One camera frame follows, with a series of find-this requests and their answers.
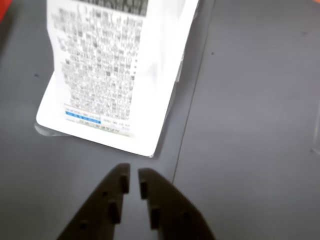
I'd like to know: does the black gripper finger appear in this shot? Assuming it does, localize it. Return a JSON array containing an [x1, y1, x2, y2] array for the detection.
[[137, 167, 217, 240], [56, 163, 131, 240]]

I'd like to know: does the white sandwich package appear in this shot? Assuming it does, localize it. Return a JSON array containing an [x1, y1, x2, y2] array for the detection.
[[34, 0, 201, 159]]

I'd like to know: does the plain dark gray mat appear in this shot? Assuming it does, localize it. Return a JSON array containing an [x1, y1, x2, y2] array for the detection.
[[0, 0, 217, 240]]

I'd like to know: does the dark gray mat chalk square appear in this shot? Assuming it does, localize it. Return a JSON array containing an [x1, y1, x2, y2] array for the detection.
[[172, 0, 320, 240]]

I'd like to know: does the red sheet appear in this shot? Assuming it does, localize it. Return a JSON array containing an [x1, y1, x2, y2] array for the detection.
[[0, 0, 12, 23]]

